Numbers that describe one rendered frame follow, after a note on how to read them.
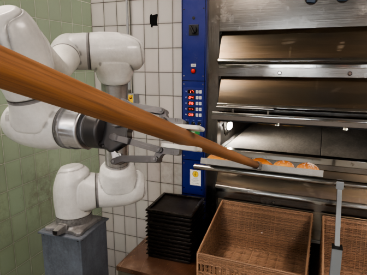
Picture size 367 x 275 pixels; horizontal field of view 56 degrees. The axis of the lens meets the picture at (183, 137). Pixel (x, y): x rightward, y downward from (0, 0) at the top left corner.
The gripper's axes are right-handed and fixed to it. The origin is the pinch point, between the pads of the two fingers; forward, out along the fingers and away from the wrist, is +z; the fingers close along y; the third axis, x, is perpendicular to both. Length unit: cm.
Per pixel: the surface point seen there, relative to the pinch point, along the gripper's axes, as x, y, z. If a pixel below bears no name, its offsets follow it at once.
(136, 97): -140, -37, -90
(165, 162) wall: -157, 3, -70
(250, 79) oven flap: -141, -52, -16
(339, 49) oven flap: -132, -66, 31
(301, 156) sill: -151, -10, 16
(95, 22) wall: -128, -85, -122
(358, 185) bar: -116, 3, 43
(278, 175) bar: -117, 3, 7
